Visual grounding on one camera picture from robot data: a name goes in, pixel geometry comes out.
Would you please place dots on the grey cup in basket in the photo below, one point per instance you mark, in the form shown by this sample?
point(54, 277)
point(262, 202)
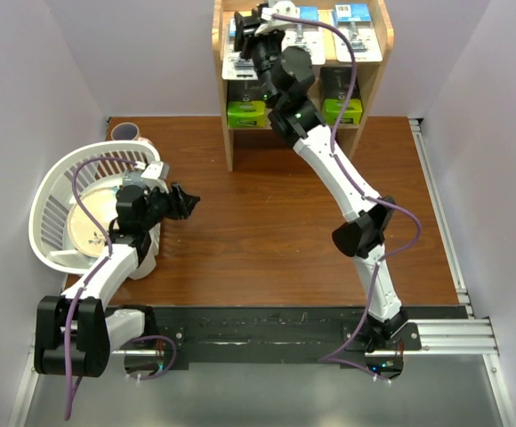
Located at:
point(133, 177)

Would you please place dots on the blue razor blister pack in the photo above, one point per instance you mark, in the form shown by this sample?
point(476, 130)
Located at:
point(307, 37)
point(355, 22)

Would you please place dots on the aluminium frame rail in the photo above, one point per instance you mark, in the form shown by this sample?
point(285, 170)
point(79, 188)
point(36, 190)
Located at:
point(443, 334)

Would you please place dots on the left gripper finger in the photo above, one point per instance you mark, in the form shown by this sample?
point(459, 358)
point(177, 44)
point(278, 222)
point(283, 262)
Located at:
point(177, 192)
point(187, 204)

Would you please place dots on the black green razor box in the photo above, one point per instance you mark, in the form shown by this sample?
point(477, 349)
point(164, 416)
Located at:
point(245, 107)
point(335, 82)

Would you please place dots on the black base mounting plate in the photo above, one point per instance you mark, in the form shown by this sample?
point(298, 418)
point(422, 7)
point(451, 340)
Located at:
point(267, 335)

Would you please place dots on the white Gillette razor blister pack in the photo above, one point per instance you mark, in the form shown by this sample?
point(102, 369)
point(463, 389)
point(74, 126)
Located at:
point(233, 66)

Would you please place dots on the purple and pink mug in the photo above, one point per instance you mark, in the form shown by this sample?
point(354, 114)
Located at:
point(127, 131)

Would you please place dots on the wooden two-tier shelf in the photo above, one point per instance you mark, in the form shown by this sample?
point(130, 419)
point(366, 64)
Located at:
point(369, 74)

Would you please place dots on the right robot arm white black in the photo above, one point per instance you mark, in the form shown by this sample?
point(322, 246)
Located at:
point(366, 214)

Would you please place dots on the white bowl under basket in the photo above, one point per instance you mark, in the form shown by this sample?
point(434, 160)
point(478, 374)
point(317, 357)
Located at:
point(145, 268)

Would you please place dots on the white plastic slatted basket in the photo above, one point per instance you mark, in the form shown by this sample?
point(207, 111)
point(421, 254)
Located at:
point(91, 167)

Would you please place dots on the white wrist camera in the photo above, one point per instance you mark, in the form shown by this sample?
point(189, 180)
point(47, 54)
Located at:
point(276, 15)
point(153, 174)

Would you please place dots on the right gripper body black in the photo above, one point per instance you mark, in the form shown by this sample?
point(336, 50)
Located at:
point(264, 50)

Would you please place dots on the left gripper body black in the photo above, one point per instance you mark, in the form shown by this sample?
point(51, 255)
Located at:
point(158, 206)

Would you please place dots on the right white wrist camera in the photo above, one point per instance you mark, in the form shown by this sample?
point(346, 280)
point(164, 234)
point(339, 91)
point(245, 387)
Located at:
point(276, 15)

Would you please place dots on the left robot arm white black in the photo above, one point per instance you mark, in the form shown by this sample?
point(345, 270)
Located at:
point(74, 335)

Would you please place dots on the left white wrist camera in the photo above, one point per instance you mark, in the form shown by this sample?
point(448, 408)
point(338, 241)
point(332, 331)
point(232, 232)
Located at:
point(153, 174)

